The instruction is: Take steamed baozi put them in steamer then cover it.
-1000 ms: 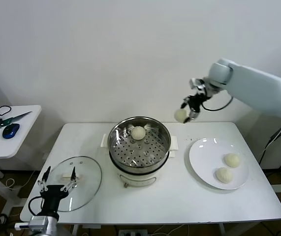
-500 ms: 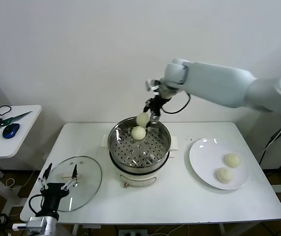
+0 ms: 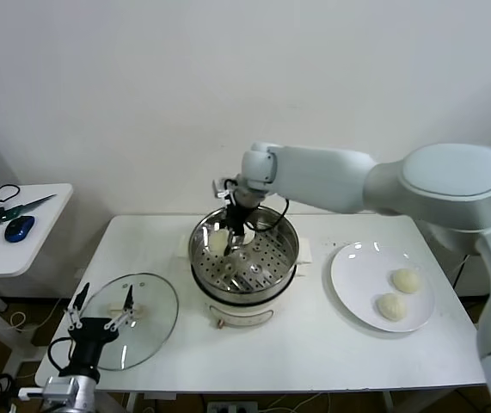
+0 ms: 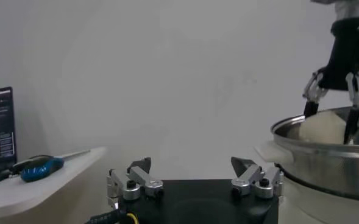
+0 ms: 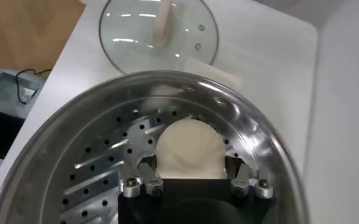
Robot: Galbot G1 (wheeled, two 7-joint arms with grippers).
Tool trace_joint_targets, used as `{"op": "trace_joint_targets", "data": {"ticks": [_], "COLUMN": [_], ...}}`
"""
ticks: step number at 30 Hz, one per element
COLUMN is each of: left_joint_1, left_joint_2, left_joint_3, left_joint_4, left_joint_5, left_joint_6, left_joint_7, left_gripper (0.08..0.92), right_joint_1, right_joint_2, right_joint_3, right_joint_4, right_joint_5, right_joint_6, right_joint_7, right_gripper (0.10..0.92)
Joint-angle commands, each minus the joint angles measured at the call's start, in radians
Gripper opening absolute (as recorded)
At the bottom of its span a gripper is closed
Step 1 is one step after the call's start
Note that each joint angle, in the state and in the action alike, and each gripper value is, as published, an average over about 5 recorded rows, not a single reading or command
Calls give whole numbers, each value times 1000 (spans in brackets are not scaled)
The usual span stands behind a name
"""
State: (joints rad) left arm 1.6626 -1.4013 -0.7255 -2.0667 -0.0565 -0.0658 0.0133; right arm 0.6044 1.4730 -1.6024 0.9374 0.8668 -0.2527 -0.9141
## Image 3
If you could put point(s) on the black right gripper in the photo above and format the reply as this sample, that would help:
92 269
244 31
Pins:
238 219

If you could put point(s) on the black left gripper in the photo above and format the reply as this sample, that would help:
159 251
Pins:
88 340

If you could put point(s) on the round glass lid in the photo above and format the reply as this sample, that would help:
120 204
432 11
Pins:
150 318

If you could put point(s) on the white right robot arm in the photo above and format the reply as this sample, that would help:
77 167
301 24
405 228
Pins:
400 185

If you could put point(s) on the stainless steel steamer basket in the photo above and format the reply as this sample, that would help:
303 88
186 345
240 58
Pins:
271 258

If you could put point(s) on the white side table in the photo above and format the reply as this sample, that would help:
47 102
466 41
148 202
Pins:
34 241

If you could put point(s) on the blue computer mouse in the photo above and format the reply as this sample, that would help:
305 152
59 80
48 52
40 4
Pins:
19 229

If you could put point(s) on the white round plate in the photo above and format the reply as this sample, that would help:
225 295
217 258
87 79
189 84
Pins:
357 279

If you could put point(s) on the white power strip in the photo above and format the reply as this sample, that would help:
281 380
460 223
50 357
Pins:
232 407

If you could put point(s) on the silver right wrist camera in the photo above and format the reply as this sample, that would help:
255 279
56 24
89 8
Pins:
220 189

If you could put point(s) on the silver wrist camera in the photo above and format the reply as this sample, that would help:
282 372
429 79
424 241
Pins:
58 389
220 189

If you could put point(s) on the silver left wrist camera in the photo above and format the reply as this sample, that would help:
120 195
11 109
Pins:
58 389

